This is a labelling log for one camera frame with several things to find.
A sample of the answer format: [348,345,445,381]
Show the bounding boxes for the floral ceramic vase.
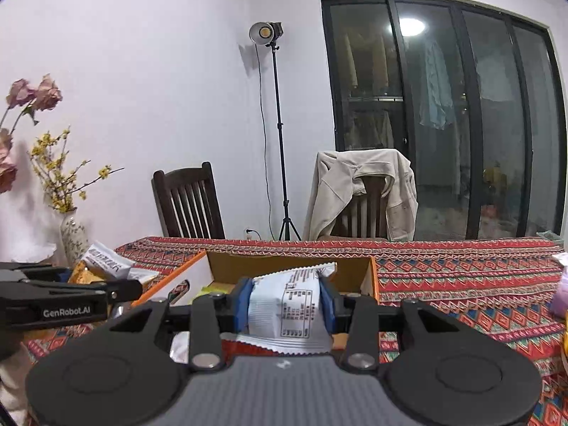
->
[60,208,91,267]

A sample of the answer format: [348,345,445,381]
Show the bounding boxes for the plain white snack packet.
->
[128,268,159,288]

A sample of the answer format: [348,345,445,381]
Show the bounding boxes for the orange cardboard box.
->
[131,250,381,356]

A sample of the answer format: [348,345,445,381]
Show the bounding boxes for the white packet bold black print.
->
[82,242,134,281]

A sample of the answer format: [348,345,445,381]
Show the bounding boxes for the studio light on stand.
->
[248,21,303,241]

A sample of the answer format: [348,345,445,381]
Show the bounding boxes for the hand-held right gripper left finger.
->
[95,277,255,372]

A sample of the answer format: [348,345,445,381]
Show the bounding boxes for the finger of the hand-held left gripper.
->
[0,279,143,304]
[0,263,72,283]

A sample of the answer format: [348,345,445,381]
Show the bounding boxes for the red patterned tablecloth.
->
[18,235,568,426]

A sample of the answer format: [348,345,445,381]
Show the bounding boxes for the black framed glass door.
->
[318,0,568,240]

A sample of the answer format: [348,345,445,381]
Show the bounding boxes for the beige jacket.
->
[303,148,419,242]

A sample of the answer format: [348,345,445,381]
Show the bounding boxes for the white snack packet black print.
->
[247,263,338,356]

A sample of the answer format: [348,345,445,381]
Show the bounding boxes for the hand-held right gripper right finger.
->
[317,277,468,372]

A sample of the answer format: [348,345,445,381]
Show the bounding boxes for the black light cable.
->
[246,44,273,238]

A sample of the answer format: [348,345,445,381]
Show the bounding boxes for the wooden chair under jacket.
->
[333,176,389,238]

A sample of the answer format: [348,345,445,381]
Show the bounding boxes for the yellow flower branches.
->
[29,129,125,214]

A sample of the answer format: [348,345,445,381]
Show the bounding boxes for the pink artificial roses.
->
[0,75,64,193]

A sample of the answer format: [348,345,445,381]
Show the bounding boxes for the green snack packet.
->
[197,284,236,298]

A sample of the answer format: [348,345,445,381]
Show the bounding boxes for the light blue hanging shirt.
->
[419,40,453,129]

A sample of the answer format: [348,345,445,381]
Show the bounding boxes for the purple tissue pack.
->
[549,253,568,316]

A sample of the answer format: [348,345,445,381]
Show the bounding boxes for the dark wooden chair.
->
[152,162,226,240]

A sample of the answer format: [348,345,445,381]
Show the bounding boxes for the orange yellow snack packet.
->
[69,261,107,285]

